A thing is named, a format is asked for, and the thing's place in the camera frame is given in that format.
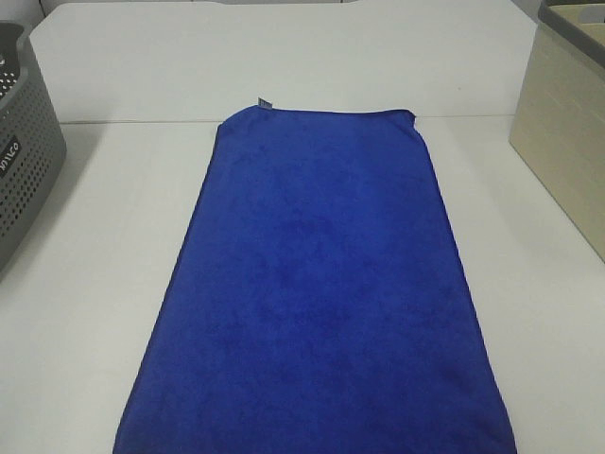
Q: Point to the blue microfiber towel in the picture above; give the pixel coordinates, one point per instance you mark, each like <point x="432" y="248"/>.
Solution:
<point x="318" y="303"/>

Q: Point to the grey perforated plastic basket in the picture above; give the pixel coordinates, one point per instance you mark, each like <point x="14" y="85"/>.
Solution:
<point x="33" y="148"/>

